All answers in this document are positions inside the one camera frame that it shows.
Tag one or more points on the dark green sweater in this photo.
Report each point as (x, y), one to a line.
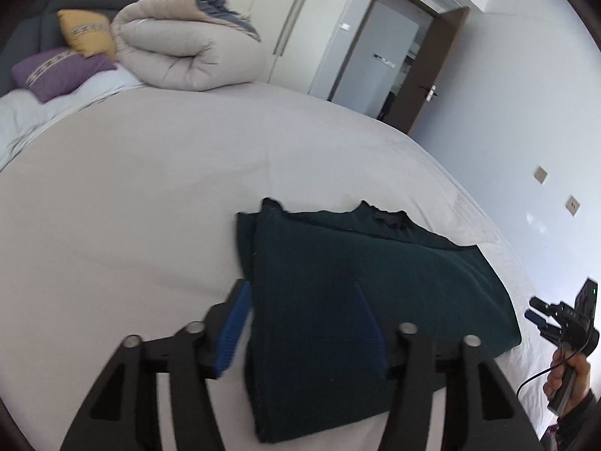
(310, 268)

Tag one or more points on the yellow patterned pillow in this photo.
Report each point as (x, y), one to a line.
(89, 33)

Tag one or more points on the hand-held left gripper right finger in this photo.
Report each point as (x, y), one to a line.
(371, 338)

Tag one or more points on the bed with white sheet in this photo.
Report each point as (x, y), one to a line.
(141, 197)

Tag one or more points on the person's right forearm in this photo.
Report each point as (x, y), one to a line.
(584, 416)

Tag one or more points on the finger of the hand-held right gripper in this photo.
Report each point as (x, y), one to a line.
(542, 305)
(540, 323)

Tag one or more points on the person's right hand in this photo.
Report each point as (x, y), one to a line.
(584, 373)

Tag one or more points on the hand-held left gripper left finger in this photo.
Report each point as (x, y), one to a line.
(232, 333)

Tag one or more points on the white pillow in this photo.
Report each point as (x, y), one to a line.
(47, 112)

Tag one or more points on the folded beige duvet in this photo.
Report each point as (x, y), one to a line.
(188, 51)

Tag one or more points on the purple patterned pillow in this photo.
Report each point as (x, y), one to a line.
(56, 73)

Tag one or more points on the beige wall socket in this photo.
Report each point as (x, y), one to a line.
(572, 205)
(541, 174)

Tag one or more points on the brown door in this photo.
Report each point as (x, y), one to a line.
(436, 65)

